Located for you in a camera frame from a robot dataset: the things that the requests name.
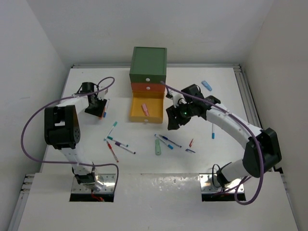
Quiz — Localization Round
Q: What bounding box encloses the green top drawer unit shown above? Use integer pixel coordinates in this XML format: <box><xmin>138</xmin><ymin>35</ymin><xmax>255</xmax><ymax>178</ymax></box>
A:
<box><xmin>129</xmin><ymin>47</ymin><xmax>167</xmax><ymax>84</ymax></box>

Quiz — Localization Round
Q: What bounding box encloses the purple capped marker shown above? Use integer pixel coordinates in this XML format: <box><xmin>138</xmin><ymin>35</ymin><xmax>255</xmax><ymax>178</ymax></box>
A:
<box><xmin>115</xmin><ymin>142</ymin><xmax>136</xmax><ymax>154</ymax></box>

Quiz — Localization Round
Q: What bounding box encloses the orange middle drawer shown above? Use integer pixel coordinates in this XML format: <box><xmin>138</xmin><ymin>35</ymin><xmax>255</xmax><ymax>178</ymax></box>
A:
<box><xmin>131</xmin><ymin>83</ymin><xmax>165</xmax><ymax>92</ymax></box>

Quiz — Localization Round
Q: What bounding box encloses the blue capped white marker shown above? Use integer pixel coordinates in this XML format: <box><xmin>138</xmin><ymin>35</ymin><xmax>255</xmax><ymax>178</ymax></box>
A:
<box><xmin>211</xmin><ymin>123</ymin><xmax>215</xmax><ymax>139</ymax></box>

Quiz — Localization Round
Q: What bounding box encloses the dark blue pen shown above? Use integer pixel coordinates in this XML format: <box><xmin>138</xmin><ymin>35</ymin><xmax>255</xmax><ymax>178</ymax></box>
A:
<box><xmin>159</xmin><ymin>134</ymin><xmax>182</xmax><ymax>148</ymax></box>

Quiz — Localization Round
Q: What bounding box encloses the teal capped white pen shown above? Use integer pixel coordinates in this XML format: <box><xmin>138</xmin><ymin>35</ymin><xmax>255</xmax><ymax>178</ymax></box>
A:
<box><xmin>103</xmin><ymin>121</ymin><xmax>117</xmax><ymax>141</ymax></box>

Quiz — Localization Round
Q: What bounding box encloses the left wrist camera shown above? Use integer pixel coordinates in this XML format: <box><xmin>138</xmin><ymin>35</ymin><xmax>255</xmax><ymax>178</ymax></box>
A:
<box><xmin>90</xmin><ymin>84</ymin><xmax>108</xmax><ymax>100</ymax></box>

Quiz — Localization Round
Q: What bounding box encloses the blue capped marker left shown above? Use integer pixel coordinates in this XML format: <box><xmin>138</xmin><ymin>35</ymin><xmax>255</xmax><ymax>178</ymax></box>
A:
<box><xmin>103</xmin><ymin>99</ymin><xmax>110</xmax><ymax>113</ymax></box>

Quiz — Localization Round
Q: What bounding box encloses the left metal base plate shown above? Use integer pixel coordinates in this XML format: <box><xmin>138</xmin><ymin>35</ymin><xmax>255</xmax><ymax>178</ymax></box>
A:
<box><xmin>71</xmin><ymin>174</ymin><xmax>116</xmax><ymax>194</ymax></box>

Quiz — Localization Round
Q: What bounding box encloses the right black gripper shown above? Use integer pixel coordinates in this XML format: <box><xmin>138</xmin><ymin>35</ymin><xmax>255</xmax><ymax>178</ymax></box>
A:
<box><xmin>166</xmin><ymin>101</ymin><xmax>194</xmax><ymax>130</ymax></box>

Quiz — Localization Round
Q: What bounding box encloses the red gel pen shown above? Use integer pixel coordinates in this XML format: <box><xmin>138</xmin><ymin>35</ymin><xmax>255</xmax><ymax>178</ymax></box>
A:
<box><xmin>106</xmin><ymin>141</ymin><xmax>119</xmax><ymax>163</ymax></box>

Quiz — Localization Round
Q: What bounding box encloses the pink eraser case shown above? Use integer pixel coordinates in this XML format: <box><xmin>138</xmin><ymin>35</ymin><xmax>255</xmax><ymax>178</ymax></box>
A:
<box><xmin>141</xmin><ymin>103</ymin><xmax>149</xmax><ymax>116</ymax></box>

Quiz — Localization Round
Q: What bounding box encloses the light blue capped pen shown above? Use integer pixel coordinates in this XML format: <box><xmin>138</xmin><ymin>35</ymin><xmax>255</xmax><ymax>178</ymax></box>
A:
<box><xmin>154</xmin><ymin>134</ymin><xmax>173</xmax><ymax>150</ymax></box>

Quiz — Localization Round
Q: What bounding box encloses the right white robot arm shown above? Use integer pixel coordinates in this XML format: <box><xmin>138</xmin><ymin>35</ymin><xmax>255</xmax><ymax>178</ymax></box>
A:
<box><xmin>166</xmin><ymin>84</ymin><xmax>282</xmax><ymax>187</ymax></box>

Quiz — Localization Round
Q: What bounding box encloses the metal base plate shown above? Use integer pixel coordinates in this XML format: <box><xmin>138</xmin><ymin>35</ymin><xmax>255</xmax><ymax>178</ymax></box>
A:
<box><xmin>199</xmin><ymin>173</ymin><xmax>242</xmax><ymax>195</ymax></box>
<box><xmin>71</xmin><ymin>174</ymin><xmax>116</xmax><ymax>194</ymax></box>

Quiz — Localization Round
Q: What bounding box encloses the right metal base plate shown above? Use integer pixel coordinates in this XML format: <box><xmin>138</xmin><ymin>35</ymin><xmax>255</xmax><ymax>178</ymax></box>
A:
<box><xmin>199</xmin><ymin>173</ymin><xmax>242</xmax><ymax>195</ymax></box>

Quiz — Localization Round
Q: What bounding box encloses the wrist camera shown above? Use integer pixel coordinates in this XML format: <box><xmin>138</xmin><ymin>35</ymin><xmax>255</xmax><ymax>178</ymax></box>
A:
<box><xmin>166</xmin><ymin>89</ymin><xmax>186</xmax><ymax>108</ymax></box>
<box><xmin>90</xmin><ymin>84</ymin><xmax>108</xmax><ymax>100</ymax></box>

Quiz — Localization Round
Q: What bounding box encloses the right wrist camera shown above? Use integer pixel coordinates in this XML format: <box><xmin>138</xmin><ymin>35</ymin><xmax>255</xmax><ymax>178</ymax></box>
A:
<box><xmin>166</xmin><ymin>89</ymin><xmax>186</xmax><ymax>108</ymax></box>

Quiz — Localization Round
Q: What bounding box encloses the teal capped marker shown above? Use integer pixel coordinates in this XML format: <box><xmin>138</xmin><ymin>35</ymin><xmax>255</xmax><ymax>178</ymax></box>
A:
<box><xmin>107</xmin><ymin>136</ymin><xmax>129</xmax><ymax>147</ymax></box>

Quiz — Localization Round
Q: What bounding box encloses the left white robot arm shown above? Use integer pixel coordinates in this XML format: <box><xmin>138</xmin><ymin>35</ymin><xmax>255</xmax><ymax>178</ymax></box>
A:
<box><xmin>44</xmin><ymin>82</ymin><xmax>108</xmax><ymax>192</ymax></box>

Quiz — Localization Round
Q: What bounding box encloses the light blue eraser case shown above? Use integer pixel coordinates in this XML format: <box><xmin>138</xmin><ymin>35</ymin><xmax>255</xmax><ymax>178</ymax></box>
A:
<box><xmin>201</xmin><ymin>80</ymin><xmax>212</xmax><ymax>91</ymax></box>

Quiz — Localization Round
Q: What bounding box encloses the green eraser case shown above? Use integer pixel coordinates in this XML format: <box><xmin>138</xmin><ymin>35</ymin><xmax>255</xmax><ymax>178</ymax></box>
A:
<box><xmin>155</xmin><ymin>139</ymin><xmax>161</xmax><ymax>155</ymax></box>

